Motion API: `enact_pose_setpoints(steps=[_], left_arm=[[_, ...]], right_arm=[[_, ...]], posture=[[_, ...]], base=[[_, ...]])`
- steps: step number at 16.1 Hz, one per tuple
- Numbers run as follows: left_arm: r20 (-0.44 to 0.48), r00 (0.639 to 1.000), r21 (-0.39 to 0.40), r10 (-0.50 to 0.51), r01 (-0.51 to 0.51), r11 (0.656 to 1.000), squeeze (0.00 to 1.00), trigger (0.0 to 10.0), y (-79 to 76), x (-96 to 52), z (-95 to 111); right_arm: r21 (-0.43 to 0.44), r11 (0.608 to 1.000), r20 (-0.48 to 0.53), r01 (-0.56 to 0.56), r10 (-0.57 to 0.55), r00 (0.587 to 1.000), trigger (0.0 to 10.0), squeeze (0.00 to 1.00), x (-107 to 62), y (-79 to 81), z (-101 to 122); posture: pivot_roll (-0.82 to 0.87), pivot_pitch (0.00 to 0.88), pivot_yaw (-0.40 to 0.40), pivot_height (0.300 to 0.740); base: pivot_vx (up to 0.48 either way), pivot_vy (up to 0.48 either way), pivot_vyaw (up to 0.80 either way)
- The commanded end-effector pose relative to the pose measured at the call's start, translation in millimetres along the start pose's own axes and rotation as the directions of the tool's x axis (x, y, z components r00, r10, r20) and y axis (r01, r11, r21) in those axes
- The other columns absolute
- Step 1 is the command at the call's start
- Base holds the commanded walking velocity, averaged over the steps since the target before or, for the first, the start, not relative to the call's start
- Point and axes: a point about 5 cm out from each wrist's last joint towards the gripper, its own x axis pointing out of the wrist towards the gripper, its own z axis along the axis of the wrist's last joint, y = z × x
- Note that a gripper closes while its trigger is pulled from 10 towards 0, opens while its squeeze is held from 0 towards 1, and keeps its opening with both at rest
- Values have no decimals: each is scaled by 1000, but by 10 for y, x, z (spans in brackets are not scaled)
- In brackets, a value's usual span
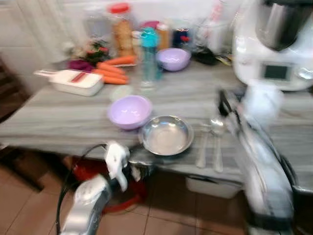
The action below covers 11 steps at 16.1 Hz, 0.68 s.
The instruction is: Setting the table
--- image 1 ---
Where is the steel spoon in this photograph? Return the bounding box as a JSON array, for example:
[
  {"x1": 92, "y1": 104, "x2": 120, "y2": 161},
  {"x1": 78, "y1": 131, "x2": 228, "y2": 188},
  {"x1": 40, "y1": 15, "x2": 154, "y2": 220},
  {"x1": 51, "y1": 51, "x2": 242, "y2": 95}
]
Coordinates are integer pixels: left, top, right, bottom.
[{"x1": 210, "y1": 117, "x2": 226, "y2": 173}]

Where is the orange carrot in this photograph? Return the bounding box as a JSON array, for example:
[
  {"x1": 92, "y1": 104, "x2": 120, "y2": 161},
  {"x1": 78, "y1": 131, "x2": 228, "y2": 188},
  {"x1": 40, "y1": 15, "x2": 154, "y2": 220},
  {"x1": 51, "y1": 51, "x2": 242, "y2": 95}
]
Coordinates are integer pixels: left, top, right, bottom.
[
  {"x1": 100, "y1": 76, "x2": 128, "y2": 85},
  {"x1": 96, "y1": 62, "x2": 127, "y2": 76},
  {"x1": 92, "y1": 69, "x2": 129, "y2": 82},
  {"x1": 104, "y1": 55, "x2": 137, "y2": 66}
]

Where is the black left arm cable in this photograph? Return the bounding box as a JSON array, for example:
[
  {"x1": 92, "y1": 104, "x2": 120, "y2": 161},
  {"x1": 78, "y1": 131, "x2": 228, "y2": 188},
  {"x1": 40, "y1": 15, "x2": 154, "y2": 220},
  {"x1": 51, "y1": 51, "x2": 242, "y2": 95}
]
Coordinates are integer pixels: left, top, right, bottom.
[{"x1": 56, "y1": 143, "x2": 107, "y2": 232}]

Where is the large purple plastic bowl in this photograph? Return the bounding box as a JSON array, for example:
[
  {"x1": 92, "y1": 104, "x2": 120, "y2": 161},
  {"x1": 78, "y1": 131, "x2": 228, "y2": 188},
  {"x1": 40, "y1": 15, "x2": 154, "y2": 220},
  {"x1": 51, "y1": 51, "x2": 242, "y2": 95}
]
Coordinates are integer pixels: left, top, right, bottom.
[{"x1": 107, "y1": 95, "x2": 154, "y2": 131}]

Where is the dark wooden furniture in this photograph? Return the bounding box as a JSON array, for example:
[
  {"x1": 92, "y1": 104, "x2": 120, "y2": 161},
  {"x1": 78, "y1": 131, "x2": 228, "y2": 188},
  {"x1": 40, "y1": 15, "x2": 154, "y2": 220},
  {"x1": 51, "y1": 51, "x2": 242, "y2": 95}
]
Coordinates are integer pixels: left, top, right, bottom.
[{"x1": 0, "y1": 55, "x2": 29, "y2": 122}]

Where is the small purple plastic bowl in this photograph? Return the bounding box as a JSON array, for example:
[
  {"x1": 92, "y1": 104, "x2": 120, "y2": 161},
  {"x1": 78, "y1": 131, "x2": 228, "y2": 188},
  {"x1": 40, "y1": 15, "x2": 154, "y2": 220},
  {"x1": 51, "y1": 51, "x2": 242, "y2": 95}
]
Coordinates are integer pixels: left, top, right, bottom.
[{"x1": 156, "y1": 47, "x2": 192, "y2": 72}]

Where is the clear jar with red lid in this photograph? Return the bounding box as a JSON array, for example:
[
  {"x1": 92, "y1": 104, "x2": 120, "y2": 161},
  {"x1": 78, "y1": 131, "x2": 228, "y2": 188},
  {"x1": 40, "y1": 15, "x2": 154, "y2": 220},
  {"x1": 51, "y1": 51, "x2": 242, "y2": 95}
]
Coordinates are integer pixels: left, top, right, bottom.
[{"x1": 108, "y1": 2, "x2": 136, "y2": 59}]

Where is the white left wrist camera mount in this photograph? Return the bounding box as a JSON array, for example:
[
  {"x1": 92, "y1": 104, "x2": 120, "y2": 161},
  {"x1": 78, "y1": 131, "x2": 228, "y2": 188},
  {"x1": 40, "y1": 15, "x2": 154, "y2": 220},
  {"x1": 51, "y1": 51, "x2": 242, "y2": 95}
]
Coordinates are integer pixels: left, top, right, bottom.
[{"x1": 104, "y1": 141, "x2": 131, "y2": 192}]

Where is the clear bottle with teal lid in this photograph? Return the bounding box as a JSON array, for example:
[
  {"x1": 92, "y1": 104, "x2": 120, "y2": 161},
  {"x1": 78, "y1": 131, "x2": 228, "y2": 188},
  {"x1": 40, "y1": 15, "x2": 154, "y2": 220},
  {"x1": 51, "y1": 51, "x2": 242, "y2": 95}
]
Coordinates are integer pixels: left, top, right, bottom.
[{"x1": 140, "y1": 27, "x2": 163, "y2": 82}]

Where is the small pale green lid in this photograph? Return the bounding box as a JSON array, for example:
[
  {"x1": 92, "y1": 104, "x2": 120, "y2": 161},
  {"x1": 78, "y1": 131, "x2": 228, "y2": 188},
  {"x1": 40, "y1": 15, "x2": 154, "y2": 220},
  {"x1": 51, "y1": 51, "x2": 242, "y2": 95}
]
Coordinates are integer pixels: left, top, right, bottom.
[{"x1": 111, "y1": 85, "x2": 134, "y2": 101}]

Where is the dark purple vegetable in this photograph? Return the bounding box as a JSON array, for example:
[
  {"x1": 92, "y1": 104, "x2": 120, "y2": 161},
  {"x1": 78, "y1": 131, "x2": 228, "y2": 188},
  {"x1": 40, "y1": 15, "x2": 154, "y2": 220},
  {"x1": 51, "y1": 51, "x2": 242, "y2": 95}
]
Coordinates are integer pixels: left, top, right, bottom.
[{"x1": 67, "y1": 59, "x2": 94, "y2": 72}]

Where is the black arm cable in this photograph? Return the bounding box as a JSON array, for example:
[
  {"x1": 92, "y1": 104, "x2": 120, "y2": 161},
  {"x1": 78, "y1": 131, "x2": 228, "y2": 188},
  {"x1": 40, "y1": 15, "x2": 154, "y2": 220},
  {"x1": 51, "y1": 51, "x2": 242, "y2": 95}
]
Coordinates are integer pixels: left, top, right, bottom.
[
  {"x1": 56, "y1": 143, "x2": 107, "y2": 232},
  {"x1": 218, "y1": 89, "x2": 241, "y2": 129}
]

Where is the red stool under table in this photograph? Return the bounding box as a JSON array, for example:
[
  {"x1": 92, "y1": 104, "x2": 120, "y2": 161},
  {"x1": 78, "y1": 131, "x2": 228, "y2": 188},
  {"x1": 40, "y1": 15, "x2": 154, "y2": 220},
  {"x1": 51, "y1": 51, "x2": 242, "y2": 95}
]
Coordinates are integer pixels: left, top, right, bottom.
[{"x1": 72, "y1": 158, "x2": 147, "y2": 214}]

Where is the steel fork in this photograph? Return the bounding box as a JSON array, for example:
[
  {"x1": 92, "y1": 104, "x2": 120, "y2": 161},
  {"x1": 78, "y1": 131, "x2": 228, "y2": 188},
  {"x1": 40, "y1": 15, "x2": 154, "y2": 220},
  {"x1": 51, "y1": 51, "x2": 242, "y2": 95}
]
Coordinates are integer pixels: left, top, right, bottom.
[{"x1": 196, "y1": 124, "x2": 211, "y2": 169}]

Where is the clear plastic measuring cup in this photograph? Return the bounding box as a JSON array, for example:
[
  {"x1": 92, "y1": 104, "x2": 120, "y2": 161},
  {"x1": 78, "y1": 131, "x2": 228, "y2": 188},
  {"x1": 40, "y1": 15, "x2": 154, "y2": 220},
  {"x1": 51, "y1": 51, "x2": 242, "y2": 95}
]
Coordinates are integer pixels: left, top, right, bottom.
[{"x1": 195, "y1": 19, "x2": 233, "y2": 52}]

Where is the white plastic box under table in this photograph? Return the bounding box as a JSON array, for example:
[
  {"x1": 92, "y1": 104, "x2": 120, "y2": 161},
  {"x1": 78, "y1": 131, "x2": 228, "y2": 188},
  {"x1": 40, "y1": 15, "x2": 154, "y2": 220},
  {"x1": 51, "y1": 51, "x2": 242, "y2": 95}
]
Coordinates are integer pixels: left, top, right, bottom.
[{"x1": 185, "y1": 176, "x2": 243, "y2": 199}]

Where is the dark blue jar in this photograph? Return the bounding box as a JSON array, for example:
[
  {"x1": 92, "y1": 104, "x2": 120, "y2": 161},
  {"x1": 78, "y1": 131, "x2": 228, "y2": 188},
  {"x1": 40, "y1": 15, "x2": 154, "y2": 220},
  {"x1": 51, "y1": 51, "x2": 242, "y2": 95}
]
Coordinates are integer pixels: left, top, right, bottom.
[{"x1": 173, "y1": 27, "x2": 192, "y2": 50}]

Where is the tall clear drinking glass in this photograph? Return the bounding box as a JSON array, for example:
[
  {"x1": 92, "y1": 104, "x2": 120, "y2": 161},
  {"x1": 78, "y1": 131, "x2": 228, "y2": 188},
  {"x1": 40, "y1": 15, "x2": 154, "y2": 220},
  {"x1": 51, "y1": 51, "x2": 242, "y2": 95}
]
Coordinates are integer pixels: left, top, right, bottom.
[{"x1": 139, "y1": 46, "x2": 157, "y2": 92}]

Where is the red carton box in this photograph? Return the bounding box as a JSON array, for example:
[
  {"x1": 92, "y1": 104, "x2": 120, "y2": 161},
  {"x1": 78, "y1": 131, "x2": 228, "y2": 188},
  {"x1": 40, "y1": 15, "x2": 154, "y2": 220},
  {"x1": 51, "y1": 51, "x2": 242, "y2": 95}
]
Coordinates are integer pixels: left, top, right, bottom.
[{"x1": 141, "y1": 20, "x2": 160, "y2": 30}]

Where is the white kitchen cooking machine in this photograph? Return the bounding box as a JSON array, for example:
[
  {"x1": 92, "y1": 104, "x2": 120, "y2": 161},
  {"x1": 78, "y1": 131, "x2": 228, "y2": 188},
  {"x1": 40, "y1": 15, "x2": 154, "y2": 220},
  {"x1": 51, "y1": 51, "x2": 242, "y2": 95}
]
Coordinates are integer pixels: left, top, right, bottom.
[{"x1": 232, "y1": 0, "x2": 313, "y2": 92}]

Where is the shallow steel bowl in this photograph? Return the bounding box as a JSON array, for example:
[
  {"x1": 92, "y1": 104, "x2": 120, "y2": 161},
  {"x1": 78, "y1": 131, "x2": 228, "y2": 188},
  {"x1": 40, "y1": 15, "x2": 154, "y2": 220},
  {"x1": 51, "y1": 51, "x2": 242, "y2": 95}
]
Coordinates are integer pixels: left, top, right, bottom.
[{"x1": 139, "y1": 115, "x2": 195, "y2": 157}]

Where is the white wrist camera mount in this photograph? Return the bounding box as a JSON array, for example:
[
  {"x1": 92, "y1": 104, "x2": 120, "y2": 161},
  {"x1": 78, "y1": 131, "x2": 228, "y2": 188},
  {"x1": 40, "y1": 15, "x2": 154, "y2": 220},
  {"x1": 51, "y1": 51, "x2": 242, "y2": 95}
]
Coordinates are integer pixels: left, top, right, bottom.
[
  {"x1": 104, "y1": 141, "x2": 131, "y2": 192},
  {"x1": 241, "y1": 81, "x2": 285, "y2": 129}
]

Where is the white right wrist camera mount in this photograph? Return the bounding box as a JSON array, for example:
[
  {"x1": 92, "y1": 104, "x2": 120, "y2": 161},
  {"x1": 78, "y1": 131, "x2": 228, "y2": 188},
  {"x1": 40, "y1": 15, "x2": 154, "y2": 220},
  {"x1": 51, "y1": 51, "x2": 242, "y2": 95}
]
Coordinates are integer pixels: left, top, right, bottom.
[{"x1": 241, "y1": 81, "x2": 285, "y2": 129}]

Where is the white grater box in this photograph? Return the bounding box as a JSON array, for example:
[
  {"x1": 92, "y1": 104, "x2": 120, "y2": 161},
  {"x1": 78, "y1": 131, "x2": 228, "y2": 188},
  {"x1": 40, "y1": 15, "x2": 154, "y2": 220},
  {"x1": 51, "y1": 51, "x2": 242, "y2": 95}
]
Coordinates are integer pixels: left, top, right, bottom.
[{"x1": 34, "y1": 69, "x2": 105, "y2": 97}]

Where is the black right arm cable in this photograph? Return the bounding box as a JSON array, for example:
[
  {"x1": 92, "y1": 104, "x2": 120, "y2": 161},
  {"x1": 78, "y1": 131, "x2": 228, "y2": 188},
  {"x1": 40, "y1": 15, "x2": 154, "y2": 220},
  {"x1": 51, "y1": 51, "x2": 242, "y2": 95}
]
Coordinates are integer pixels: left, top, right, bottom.
[{"x1": 218, "y1": 89, "x2": 241, "y2": 129}]

